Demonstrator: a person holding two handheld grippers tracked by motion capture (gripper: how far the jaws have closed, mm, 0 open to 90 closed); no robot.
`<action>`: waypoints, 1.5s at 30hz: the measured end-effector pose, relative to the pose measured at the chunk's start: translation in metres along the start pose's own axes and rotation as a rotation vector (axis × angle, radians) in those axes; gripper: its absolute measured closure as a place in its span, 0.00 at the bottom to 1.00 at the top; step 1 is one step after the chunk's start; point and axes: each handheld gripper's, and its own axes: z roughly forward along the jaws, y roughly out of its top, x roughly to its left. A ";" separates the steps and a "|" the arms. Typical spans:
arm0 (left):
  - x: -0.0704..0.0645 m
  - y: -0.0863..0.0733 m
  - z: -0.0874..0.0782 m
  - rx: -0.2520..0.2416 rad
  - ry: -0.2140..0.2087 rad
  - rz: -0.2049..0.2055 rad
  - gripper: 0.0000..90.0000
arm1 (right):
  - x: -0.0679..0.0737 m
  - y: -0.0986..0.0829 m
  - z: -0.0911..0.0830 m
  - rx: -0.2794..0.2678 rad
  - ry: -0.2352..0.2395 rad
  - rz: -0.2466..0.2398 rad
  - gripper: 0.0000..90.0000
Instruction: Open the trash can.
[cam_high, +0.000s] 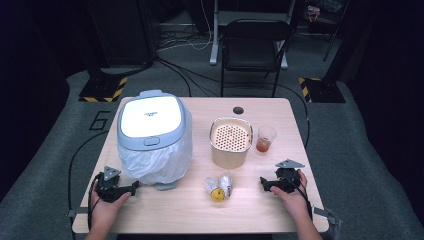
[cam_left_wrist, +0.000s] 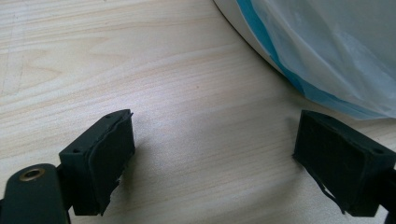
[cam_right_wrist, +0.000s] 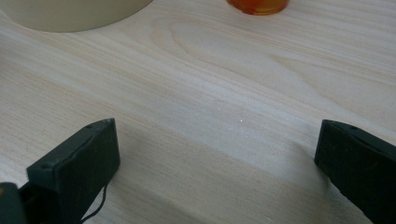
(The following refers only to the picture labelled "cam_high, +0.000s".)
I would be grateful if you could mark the beige container with strainer insert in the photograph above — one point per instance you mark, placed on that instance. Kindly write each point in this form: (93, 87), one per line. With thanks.
(230, 158)

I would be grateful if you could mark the grey tape piece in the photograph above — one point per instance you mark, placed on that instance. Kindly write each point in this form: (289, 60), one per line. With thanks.
(325, 214)
(78, 212)

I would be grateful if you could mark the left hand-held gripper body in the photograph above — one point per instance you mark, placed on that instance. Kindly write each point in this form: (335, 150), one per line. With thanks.
(108, 188)

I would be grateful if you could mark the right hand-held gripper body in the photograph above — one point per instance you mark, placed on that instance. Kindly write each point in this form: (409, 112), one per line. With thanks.
(289, 176)

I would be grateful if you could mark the clear plastic cup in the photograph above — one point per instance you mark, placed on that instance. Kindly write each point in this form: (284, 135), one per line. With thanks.
(265, 138)

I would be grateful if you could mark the blue-grey pedal trash can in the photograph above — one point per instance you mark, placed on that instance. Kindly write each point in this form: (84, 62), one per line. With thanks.
(150, 116)

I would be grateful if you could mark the hazard-striped black stand base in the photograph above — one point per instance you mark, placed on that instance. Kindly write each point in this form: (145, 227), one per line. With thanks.
(325, 91)
(100, 90)

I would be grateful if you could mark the black metal stand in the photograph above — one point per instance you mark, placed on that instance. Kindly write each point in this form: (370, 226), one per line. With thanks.
(335, 33)

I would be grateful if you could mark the person's left hand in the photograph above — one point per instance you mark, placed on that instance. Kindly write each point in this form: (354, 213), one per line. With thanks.
(105, 213)

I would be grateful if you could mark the black equipment cabinet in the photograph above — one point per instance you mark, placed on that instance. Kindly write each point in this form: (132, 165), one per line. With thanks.
(123, 30)

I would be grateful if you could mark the black folding chair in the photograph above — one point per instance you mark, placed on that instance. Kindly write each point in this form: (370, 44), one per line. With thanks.
(255, 50)

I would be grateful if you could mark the white metal desk frame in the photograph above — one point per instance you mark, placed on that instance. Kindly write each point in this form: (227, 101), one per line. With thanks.
(214, 40)

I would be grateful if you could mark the person's right hand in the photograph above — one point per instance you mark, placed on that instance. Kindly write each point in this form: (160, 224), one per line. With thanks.
(295, 201)

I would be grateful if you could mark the white plastic trash bag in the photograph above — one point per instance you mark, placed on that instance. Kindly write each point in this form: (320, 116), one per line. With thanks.
(156, 165)

